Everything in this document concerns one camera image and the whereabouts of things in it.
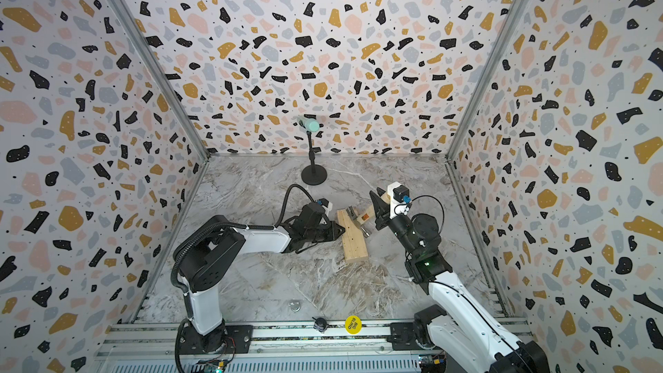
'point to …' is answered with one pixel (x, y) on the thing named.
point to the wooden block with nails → (353, 240)
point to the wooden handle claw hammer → (367, 216)
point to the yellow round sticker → (353, 325)
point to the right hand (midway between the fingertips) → (379, 193)
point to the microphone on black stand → (312, 174)
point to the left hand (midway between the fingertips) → (351, 231)
